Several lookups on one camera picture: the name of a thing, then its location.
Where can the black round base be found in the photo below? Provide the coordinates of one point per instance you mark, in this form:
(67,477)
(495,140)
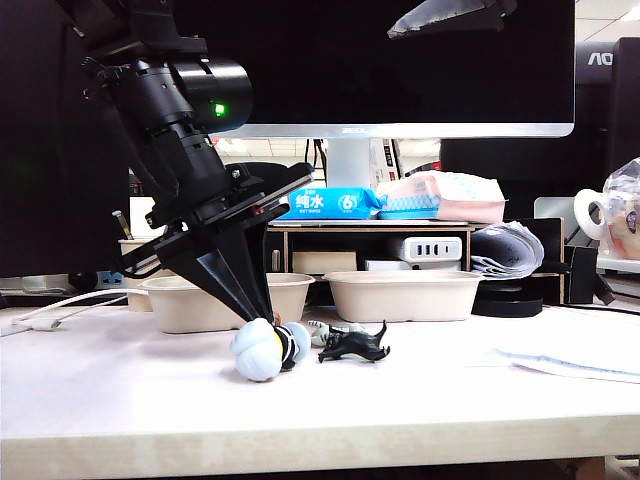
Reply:
(507,307)

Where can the blue wet wipes pack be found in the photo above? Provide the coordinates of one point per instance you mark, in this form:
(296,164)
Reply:
(345,202)

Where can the white paper roll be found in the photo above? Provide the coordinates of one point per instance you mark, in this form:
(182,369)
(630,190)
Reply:
(582,210)

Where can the white paper sheets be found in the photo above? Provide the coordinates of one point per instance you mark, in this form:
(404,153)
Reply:
(575,365)

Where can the black dark monitor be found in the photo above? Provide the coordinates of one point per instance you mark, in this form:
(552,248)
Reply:
(50,175)

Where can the white flat box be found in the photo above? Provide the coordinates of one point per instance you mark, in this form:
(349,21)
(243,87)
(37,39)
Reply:
(385,266)

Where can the beige paper box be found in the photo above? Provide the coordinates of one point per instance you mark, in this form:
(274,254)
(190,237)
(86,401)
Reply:
(175,310)
(405,300)

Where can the black small stand box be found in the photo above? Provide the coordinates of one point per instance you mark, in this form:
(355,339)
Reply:
(582,275)

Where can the silver bezel computer monitor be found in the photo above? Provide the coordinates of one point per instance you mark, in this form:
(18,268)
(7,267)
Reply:
(350,80)

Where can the pink tissue pack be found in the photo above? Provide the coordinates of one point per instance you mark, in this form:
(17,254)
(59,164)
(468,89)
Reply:
(450,197)

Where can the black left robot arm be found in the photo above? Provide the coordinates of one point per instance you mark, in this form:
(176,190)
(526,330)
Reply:
(165,100)

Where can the white grey striped tiger doll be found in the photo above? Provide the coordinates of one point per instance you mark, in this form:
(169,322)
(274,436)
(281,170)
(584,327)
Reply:
(316,339)

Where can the silver pen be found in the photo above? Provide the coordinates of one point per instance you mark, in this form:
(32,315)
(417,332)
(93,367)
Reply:
(121,224)

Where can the white power strip charger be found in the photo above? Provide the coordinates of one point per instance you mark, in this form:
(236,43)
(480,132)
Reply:
(432,249)

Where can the light blue white doll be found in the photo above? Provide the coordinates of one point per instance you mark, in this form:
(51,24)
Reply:
(255,355)

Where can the grey metal plate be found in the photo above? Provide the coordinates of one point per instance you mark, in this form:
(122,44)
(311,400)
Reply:
(552,207)

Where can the black wooden desk organizer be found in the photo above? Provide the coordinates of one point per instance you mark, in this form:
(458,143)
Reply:
(350,231)

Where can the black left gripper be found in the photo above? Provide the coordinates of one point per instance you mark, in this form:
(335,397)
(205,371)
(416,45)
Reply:
(220,200)

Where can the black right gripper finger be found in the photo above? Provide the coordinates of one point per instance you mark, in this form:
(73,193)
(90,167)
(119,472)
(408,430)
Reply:
(440,17)

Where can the clear plastic bag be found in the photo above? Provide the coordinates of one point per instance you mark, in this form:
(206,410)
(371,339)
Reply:
(622,220)

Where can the black AOC monitor back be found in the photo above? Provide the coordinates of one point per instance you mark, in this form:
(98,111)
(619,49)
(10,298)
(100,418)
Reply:
(595,100)

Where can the beige paper cup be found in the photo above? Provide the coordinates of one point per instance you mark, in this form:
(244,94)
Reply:
(135,300)

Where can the blue power socket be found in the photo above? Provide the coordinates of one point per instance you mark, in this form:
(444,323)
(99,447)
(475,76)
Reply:
(112,277)

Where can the rolled grey papers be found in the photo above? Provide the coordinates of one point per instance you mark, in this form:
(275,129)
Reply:
(510,250)

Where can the beige small box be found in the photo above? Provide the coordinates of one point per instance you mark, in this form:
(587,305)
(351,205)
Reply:
(325,262)

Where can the black winged dragon doll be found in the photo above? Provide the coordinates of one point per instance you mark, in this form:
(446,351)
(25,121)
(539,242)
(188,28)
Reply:
(355,345)

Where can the silver monitor stand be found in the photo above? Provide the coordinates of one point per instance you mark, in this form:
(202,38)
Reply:
(350,165)

